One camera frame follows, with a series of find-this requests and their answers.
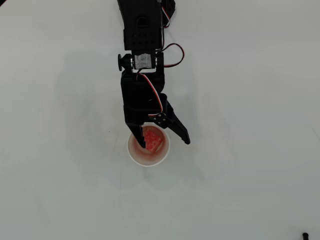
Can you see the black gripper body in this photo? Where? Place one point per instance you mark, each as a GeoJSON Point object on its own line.
{"type": "Point", "coordinates": [137, 115]}

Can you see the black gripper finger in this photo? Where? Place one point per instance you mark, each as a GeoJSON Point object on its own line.
{"type": "Point", "coordinates": [137, 132]}
{"type": "Point", "coordinates": [180, 128]}

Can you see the red cube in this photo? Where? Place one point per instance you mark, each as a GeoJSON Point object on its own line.
{"type": "Point", "coordinates": [153, 141]}

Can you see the white paper cup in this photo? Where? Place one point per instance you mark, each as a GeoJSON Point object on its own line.
{"type": "Point", "coordinates": [150, 158]}

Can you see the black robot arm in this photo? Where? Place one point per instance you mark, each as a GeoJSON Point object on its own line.
{"type": "Point", "coordinates": [141, 27]}

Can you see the small black object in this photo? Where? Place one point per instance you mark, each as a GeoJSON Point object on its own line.
{"type": "Point", "coordinates": [305, 236]}

